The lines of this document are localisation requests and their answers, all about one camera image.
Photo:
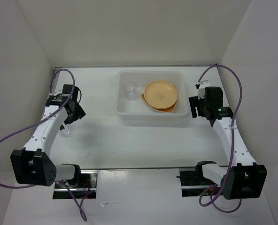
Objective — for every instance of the woven bamboo basket tray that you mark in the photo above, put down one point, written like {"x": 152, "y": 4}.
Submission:
{"x": 164, "y": 108}

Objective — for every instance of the white plastic bin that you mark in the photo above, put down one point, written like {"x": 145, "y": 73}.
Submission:
{"x": 136, "y": 108}

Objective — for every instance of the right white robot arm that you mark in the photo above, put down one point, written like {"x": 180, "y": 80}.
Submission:
{"x": 243, "y": 178}

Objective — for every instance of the yellow plastic plate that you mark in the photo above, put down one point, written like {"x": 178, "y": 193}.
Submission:
{"x": 162, "y": 91}

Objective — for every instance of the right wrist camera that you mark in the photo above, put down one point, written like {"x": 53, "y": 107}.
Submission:
{"x": 201, "y": 87}

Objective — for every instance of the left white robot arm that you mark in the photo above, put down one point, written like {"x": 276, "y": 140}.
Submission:
{"x": 31, "y": 164}

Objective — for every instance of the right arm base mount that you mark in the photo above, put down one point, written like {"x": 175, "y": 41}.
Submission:
{"x": 191, "y": 184}

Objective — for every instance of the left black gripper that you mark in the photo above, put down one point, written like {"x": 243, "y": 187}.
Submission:
{"x": 78, "y": 114}

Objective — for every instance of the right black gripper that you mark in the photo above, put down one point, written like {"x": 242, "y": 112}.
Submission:
{"x": 194, "y": 102}

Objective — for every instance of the clear plastic cup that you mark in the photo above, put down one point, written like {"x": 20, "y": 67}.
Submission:
{"x": 65, "y": 130}
{"x": 129, "y": 89}

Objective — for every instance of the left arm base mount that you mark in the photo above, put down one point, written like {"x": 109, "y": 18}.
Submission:
{"x": 85, "y": 188}

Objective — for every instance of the aluminium table edge rail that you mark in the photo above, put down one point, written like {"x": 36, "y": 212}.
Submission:
{"x": 52, "y": 79}

